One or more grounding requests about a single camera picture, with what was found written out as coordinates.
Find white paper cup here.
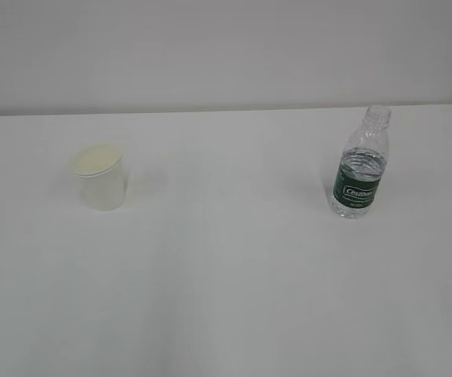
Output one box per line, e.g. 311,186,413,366
74,144,126,211

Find clear water bottle green label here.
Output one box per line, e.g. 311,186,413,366
330,105,391,219

